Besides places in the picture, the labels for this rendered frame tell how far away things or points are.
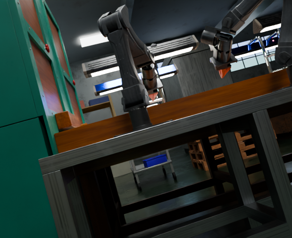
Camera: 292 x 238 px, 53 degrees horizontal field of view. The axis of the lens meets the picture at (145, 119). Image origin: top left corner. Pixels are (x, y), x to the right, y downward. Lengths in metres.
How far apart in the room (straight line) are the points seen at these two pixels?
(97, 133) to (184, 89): 5.10
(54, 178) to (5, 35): 0.70
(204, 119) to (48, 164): 0.42
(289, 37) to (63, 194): 0.91
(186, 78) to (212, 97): 5.02
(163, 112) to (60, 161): 0.56
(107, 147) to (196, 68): 5.68
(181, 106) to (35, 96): 0.58
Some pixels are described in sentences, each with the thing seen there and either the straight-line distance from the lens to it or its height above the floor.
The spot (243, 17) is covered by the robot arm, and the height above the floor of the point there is 0.99.
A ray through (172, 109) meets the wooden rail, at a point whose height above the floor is 0.73.
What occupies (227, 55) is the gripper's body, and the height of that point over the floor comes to 0.88.
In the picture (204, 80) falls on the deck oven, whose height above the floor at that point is 1.48.
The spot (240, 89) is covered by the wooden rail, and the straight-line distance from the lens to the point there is 1.29.
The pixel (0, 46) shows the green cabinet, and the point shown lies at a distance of 1.28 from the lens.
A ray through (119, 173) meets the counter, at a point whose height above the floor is 0.06.
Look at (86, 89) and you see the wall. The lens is 11.02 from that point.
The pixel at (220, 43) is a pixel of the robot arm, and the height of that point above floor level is 0.93.
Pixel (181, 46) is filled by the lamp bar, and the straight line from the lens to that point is 1.58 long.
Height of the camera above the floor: 0.64
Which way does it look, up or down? 4 degrees up
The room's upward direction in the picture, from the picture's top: 16 degrees counter-clockwise
